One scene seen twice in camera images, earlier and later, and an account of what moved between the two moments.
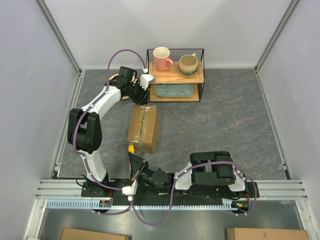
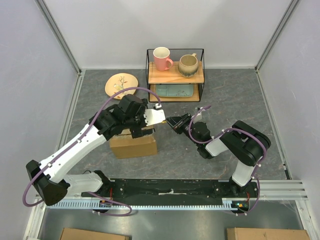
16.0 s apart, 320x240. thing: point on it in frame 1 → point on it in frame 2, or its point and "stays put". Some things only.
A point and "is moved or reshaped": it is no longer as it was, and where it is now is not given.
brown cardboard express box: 142,129 is moved or reshaped
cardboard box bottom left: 74,234 stays put
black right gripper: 138,165 → 174,121
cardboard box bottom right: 256,233 stays put
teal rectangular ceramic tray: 174,90 stays put
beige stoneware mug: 188,66 stays put
